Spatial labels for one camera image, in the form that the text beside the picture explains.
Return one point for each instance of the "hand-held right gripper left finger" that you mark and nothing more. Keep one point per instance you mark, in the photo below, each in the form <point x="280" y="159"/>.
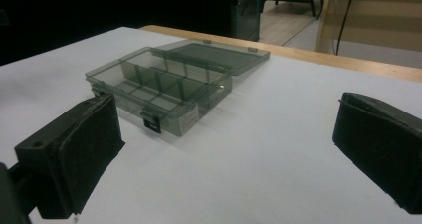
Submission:
<point x="78" y="154"/>

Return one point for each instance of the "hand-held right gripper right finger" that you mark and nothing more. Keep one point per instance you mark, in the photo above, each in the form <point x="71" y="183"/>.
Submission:
<point x="381" y="141"/>

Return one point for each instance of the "transparent grey compartment box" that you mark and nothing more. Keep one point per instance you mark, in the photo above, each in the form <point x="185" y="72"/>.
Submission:
<point x="172" y="81"/>

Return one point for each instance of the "dark glass cabinet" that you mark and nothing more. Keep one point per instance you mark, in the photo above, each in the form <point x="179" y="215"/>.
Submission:
<point x="248" y="11"/>

